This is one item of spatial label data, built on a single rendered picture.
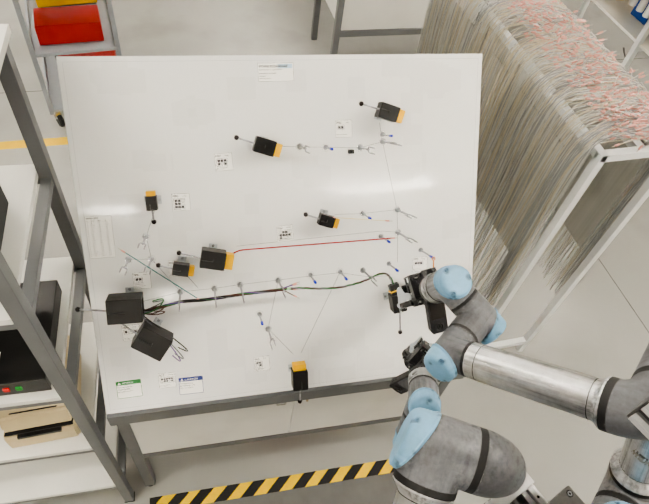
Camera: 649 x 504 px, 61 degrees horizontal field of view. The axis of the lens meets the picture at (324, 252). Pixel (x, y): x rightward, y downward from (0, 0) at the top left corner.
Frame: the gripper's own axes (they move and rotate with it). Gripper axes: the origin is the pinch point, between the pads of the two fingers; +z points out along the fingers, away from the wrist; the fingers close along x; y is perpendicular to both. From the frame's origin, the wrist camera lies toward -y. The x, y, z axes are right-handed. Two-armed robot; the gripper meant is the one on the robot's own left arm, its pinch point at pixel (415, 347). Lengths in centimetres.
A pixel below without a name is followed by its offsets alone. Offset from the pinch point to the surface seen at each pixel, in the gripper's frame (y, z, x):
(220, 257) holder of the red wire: -7, -10, 61
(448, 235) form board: 28.6, 24.1, 7.7
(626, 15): 187, 325, -66
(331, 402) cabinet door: -45, 24, 2
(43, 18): -33, 176, 236
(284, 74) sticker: 41, 10, 76
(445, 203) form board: 36.2, 24.2, 14.9
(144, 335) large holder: -33, -22, 66
